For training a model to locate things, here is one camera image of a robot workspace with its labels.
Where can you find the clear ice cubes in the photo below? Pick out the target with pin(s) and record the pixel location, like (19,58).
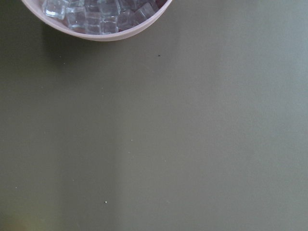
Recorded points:
(100,17)

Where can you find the pink bowl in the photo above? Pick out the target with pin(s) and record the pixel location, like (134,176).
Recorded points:
(35,7)

